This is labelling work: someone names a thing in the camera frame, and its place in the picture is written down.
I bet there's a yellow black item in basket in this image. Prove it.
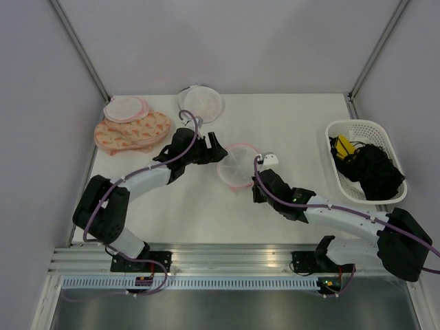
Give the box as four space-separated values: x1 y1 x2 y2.
329 135 356 160

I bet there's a right aluminium frame post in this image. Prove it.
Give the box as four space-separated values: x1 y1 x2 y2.
346 0 412 103

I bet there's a white plastic perforated basket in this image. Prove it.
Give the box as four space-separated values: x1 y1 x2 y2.
324 120 408 206

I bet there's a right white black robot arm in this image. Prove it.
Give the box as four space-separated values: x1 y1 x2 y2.
252 169 433 282

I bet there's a white mesh laundry bag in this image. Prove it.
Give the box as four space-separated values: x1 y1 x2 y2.
177 85 223 123

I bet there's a white slotted cable duct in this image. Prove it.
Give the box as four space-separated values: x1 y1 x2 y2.
62 276 320 291

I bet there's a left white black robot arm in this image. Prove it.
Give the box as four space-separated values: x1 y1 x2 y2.
72 128 228 272

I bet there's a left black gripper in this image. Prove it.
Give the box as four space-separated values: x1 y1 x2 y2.
183 133 228 166

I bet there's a pink trimmed mesh laundry bag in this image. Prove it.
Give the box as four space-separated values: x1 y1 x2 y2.
217 143 259 191

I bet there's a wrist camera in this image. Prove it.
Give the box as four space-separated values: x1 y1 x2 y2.
195 116 209 141
257 152 279 171

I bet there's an aluminium frame post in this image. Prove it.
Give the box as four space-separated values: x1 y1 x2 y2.
47 0 111 104
346 0 412 103

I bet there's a left aluminium frame post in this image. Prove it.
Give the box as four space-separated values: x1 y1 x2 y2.
47 0 111 104

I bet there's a small pink mesh laundry bag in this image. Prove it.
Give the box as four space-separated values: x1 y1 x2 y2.
103 96 150 123

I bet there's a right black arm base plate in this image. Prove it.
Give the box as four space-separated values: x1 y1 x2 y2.
290 251 353 275

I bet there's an aluminium mounting rail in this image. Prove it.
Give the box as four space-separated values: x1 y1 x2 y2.
47 242 386 274

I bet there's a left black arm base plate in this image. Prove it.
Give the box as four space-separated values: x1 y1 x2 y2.
110 251 172 274

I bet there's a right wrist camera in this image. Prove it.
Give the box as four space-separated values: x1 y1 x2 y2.
257 152 279 171

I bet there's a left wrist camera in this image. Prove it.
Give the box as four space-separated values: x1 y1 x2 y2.
195 116 209 141

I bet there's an orange patterned laundry bag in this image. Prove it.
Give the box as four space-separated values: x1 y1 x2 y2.
94 111 172 155

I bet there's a black garment in basket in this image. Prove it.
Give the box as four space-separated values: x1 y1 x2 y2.
333 144 405 201

